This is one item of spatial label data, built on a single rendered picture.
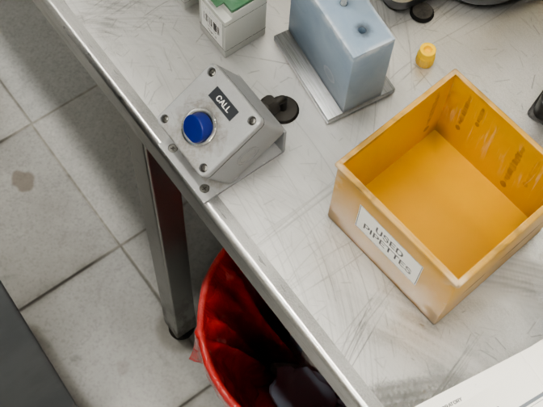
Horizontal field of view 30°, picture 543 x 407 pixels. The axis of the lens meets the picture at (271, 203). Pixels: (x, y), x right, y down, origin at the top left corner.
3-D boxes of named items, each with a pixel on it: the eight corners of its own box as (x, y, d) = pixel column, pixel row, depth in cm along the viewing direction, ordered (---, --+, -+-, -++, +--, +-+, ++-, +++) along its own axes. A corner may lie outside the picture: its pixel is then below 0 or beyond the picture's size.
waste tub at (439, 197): (323, 215, 87) (334, 163, 78) (433, 126, 91) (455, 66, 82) (434, 329, 83) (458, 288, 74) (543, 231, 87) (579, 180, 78)
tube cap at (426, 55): (411, 59, 94) (414, 47, 92) (425, 50, 94) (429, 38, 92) (423, 72, 93) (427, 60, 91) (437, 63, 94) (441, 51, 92)
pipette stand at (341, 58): (273, 41, 94) (277, -26, 85) (338, 12, 96) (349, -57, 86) (326, 125, 90) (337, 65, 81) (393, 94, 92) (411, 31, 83)
